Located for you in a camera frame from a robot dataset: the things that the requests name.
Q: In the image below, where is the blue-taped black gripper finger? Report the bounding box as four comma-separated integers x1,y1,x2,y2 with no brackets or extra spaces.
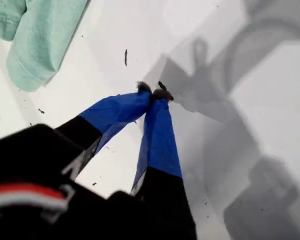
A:
130,81,199,240
54,80,153,156

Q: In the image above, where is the pale green t-shirt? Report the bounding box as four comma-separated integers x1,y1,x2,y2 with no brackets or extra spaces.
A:
0,0,91,93

